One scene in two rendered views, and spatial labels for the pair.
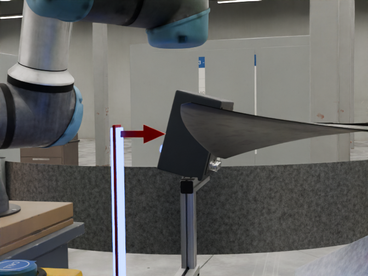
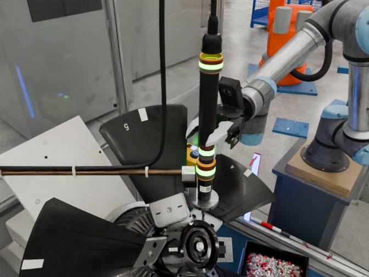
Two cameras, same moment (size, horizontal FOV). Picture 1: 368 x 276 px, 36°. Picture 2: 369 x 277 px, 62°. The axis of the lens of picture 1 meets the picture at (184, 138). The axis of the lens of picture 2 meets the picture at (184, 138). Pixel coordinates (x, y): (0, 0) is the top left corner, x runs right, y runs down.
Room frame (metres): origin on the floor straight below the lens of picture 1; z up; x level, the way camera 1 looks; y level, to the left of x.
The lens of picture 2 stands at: (0.81, -0.78, 1.81)
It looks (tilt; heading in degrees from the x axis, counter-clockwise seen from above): 34 degrees down; 114
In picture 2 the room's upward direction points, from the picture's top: straight up
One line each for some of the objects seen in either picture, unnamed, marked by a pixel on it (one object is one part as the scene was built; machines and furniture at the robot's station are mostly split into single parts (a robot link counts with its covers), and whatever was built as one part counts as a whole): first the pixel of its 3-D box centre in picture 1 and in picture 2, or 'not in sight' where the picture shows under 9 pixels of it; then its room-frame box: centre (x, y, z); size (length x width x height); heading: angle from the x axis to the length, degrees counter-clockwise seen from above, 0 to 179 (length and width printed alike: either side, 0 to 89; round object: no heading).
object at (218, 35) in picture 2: not in sight; (207, 130); (0.64, -0.26, 1.46); 0.04 x 0.04 x 0.46
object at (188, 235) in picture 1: (188, 223); not in sight; (1.23, -0.01, 0.96); 0.03 x 0.03 x 0.20; 79
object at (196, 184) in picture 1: (196, 180); not in sight; (1.33, -0.03, 1.04); 0.24 x 0.03 x 0.03; 169
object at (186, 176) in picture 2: not in sight; (200, 186); (0.63, -0.26, 1.31); 0.09 x 0.07 x 0.10; 24
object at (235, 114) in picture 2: not in sight; (230, 119); (0.66, -0.15, 1.44); 0.12 x 0.08 x 0.09; 79
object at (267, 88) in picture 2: not in sight; (257, 94); (0.69, 0.01, 1.44); 0.11 x 0.08 x 0.09; 79
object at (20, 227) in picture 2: not in sight; (34, 234); (0.03, -0.33, 0.92); 0.17 x 0.16 x 0.11; 169
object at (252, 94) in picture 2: not in sight; (244, 104); (0.67, -0.07, 1.44); 0.08 x 0.05 x 0.08; 169
